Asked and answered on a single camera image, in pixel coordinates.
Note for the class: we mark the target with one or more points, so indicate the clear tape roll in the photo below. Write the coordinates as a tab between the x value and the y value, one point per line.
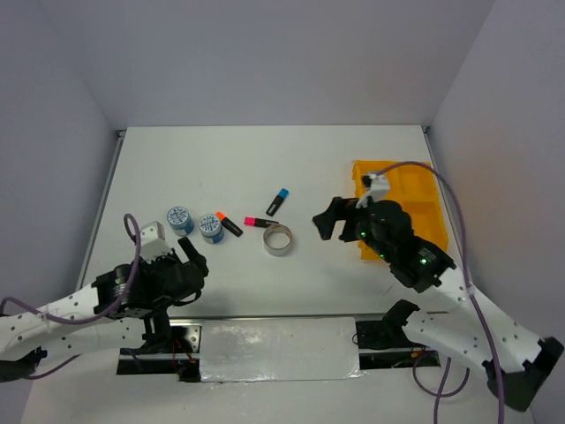
277	240

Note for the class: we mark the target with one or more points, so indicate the blue paint jar left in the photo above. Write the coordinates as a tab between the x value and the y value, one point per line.
180	221

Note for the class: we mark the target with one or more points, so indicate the blue paint jar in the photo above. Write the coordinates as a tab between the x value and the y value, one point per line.
180	221
211	229

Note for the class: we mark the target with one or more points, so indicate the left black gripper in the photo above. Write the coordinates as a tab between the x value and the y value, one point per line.
192	252

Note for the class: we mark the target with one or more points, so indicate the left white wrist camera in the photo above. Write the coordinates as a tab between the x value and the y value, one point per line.
153	242

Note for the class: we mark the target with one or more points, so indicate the orange highlighter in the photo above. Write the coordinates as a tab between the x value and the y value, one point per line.
229	225

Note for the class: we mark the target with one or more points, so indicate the blue highlighter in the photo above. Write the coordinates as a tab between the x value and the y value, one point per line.
277	202

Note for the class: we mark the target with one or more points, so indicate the blue paint jar right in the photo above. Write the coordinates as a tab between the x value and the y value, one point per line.
211	229

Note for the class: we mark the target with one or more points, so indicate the pink highlighter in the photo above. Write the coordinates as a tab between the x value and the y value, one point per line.
258	222

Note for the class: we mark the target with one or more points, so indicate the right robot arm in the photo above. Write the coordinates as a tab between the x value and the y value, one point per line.
514	361

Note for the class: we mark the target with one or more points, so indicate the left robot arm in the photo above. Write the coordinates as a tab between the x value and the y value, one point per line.
126	308

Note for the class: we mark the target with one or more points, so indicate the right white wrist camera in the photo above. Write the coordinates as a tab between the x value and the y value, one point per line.
376	188

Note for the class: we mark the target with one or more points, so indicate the yellow compartment bin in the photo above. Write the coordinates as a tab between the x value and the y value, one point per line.
415	189

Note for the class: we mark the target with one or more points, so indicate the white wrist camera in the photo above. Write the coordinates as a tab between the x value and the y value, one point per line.
153	242
376	188

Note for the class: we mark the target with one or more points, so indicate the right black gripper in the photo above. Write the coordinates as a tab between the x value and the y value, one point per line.
339	208

